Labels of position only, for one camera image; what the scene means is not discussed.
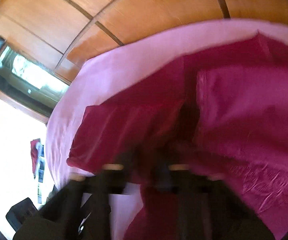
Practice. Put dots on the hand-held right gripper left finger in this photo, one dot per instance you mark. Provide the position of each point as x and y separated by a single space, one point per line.
101 182

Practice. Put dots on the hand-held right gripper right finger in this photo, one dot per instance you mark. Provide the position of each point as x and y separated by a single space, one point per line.
183 187

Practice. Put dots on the dark red velvet garment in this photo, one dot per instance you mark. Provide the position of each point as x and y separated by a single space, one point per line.
233 105

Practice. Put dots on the hanging red cloth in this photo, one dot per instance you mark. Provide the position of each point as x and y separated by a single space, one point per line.
35 152

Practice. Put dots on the bed with pink sheet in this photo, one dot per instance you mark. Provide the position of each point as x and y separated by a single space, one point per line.
109 75

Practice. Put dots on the wardrobe mirror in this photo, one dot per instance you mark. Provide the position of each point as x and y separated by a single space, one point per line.
21 75

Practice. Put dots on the glossy wooden wardrobe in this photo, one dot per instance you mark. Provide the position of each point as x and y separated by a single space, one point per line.
146 10

